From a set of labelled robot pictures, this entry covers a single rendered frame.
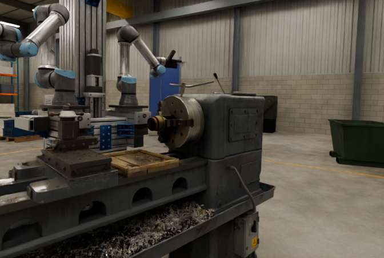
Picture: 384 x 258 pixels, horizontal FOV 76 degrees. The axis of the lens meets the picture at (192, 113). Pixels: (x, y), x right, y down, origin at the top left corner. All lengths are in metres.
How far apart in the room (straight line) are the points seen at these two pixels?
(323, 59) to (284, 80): 1.70
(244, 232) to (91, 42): 1.74
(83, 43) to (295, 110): 10.11
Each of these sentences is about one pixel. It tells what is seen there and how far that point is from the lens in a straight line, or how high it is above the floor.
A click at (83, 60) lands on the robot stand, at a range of 2.00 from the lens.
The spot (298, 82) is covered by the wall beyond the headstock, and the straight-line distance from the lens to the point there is 11.37.
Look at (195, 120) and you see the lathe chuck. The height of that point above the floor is 1.10.
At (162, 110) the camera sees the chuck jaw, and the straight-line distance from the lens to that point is 1.45.
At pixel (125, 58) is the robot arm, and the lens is 2.16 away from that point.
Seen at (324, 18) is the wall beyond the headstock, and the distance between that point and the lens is 11.83.
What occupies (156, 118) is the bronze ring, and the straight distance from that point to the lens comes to 1.38.
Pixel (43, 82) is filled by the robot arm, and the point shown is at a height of 1.31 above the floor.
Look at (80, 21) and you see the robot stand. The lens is 2.05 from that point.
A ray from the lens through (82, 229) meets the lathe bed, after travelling 1.15.
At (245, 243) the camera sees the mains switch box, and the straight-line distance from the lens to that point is 1.86.
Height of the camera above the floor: 1.21
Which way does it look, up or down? 3 degrees down
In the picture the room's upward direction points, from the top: 1 degrees clockwise
